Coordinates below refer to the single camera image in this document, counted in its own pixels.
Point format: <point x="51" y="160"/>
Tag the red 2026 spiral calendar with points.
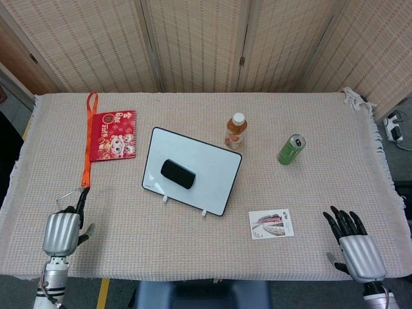
<point x="112" y="136"/>

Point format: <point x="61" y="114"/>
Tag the green drink can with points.
<point x="289" y="151"/>

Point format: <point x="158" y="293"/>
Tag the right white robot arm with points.
<point x="378" y="297"/>

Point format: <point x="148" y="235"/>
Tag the white power strip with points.
<point x="393" y="128"/>

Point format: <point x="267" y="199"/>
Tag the amber tea bottle white cap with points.
<point x="236" y="133"/>

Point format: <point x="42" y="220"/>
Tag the bamboo folding screen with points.
<point x="199" y="45"/>

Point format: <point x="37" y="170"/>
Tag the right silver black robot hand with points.
<point x="363" y="257"/>

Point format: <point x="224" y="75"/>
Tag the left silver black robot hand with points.
<point x="61" y="233"/>

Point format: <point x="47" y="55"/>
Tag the dark clothed person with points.
<point x="9" y="138"/>

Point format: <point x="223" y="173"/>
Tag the beige woven fringed tablecloth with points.
<point x="206" y="251"/>

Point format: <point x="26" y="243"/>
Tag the white board black frame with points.
<point x="209" y="154"/>

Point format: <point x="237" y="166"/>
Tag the clear plastic badge holder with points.
<point x="66" y="199"/>

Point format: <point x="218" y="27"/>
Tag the blue robot base seat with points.
<point x="199" y="296"/>

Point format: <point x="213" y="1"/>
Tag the palace photo postcard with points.
<point x="272" y="224"/>

